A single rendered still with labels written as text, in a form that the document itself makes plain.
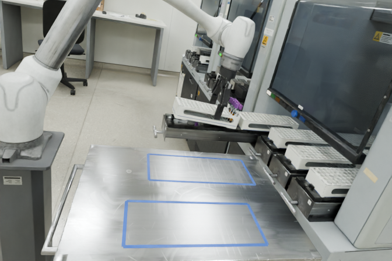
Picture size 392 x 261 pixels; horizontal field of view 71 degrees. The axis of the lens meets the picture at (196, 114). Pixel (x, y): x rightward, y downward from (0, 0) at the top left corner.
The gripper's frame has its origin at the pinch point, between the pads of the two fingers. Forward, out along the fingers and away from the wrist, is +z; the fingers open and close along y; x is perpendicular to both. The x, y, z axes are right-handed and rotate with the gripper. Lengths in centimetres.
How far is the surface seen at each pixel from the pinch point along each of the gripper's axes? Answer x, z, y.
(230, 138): 9.2, 9.7, 6.6
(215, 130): 1.3, 7.5, 6.0
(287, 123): 36.0, -2.2, 4.8
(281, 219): 4, 6, 60
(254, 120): 19.7, 0.0, 3.1
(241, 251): -11, 7, 70
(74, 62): -107, 95, -350
